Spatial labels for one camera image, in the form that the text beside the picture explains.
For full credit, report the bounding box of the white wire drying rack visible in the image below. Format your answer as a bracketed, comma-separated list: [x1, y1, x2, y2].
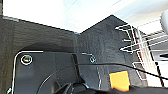
[114, 17, 168, 89]

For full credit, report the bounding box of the white wardrobe carcass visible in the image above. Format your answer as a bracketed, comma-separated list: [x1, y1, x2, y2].
[2, 0, 134, 34]

